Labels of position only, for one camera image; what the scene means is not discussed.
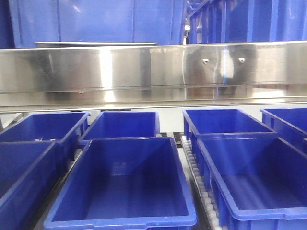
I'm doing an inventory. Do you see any blue bin upper right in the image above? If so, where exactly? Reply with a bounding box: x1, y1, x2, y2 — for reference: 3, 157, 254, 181
188, 0, 307, 44

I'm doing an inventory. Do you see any white roller track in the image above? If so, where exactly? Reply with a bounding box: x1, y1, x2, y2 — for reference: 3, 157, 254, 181
181, 136, 223, 230

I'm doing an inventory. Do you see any blue bin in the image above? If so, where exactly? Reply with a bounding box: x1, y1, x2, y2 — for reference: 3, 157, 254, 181
79, 111, 160, 143
9, 0, 187, 48
197, 138, 307, 230
188, 0, 307, 44
260, 108, 307, 153
0, 112, 90, 176
0, 0, 15, 49
182, 109, 277, 154
44, 137, 197, 230
0, 142, 60, 230

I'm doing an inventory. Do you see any stainless steel shelf rail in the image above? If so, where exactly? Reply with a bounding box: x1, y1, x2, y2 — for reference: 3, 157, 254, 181
0, 41, 307, 113

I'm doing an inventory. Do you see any blue bin lower left front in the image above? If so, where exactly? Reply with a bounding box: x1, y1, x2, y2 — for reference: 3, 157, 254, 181
0, 142, 60, 230

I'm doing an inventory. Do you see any blue bin upper left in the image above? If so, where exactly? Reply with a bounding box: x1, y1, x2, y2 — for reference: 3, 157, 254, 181
0, 0, 15, 49

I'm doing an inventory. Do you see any blue bin lower right front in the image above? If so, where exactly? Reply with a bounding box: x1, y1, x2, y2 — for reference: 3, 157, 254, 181
197, 138, 307, 230

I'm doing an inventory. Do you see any blue bin far right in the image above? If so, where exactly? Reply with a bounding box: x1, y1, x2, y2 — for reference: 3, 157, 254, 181
260, 108, 307, 153

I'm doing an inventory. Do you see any blue bin upper centre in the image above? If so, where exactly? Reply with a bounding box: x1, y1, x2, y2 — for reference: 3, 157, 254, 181
9, 0, 187, 48

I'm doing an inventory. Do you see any blue bin lower right back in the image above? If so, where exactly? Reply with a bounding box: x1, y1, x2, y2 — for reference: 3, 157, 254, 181
182, 109, 277, 154

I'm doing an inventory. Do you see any blue bin lower centre back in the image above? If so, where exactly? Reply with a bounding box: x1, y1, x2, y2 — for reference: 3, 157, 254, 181
79, 111, 160, 143

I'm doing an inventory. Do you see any silver metal tray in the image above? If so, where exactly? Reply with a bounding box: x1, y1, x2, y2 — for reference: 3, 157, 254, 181
35, 42, 157, 48

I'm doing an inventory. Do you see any blue bin lower left back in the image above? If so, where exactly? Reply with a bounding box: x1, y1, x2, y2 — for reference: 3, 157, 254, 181
0, 112, 90, 176

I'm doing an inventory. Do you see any blue bin lower centre front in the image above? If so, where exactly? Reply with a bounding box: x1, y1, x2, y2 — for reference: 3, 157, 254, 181
44, 137, 197, 230

